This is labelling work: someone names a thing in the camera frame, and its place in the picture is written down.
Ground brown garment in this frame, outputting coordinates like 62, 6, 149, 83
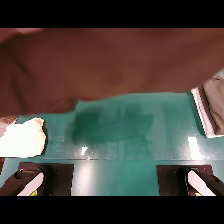
0, 27, 224, 138

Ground white garment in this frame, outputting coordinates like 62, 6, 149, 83
0, 117, 48, 159

